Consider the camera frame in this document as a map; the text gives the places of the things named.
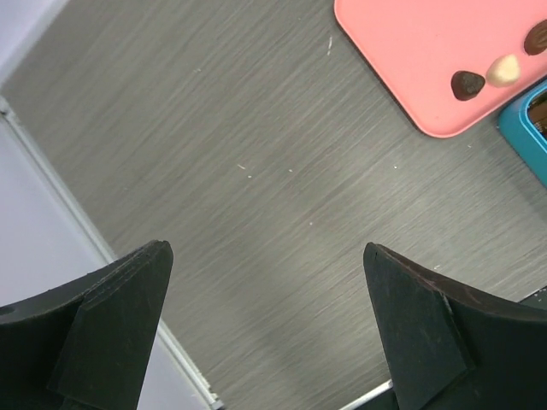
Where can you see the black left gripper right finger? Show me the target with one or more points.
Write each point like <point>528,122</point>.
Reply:
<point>449,345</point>

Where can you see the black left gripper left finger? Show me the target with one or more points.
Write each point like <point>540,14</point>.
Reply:
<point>86,344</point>

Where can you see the blue chocolate tin box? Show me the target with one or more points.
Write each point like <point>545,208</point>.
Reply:
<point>518,130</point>

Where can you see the pink tray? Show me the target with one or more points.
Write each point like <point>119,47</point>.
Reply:
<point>415,47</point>

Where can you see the dark ridged chocolate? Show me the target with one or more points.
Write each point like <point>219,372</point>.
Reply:
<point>466,85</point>

